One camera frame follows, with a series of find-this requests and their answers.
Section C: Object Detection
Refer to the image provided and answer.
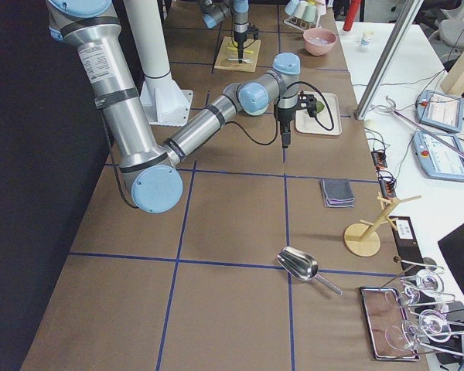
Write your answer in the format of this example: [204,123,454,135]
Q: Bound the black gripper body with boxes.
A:
[233,31,247,48]
[275,108,295,134]

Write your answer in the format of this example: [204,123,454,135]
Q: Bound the white plastic spoon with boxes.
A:
[227,58,252,64]

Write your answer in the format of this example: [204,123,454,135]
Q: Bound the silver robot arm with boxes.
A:
[46,1,301,213]
[197,0,249,63]

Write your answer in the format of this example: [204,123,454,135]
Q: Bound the pink bowl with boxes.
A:
[302,28,337,56]

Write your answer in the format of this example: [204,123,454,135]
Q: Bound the yellow plastic knife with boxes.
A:
[226,42,254,54]

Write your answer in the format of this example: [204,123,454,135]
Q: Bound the bamboo cutting board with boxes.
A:
[214,36,261,73]

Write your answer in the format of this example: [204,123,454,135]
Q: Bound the cream rabbit tray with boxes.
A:
[295,90,342,136]

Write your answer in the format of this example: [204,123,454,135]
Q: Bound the green avocado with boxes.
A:
[316,100,325,114]

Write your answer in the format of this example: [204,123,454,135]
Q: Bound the pastel cups rack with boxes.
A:
[284,0,327,30]

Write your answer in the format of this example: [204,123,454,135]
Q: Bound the grey folded cloth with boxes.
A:
[320,178,355,208]

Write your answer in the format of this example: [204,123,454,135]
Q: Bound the clear ice cubes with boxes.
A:
[308,36,331,46]

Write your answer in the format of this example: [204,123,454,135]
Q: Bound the black power strip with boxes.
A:
[371,149,387,169]

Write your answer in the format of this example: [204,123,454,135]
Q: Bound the red cylinder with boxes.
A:
[343,0,362,32]

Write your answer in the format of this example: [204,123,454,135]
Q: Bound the wooden cup stand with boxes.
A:
[343,192,421,257]

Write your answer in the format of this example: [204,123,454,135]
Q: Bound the steel scoop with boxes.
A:
[277,246,343,295]

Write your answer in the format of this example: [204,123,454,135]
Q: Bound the lower teach pendant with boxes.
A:
[412,131,464,182]

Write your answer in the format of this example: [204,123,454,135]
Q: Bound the teach pendant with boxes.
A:
[416,90,464,133]
[412,131,464,182]

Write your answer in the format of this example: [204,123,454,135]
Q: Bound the upper teach pendant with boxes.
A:
[416,90,464,133]

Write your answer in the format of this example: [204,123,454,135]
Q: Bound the wine glass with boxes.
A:
[384,310,451,352]
[385,269,447,308]

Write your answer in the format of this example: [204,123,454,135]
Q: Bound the black framed metal tray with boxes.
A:
[359,286,420,362]

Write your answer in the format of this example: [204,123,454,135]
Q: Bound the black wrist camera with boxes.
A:
[297,91,317,117]

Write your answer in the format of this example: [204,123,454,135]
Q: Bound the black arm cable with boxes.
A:
[227,80,336,147]

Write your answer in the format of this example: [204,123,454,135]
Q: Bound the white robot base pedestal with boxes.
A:
[124,0,193,126]

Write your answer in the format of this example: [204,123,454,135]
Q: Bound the aluminium camera post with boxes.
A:
[354,0,423,121]

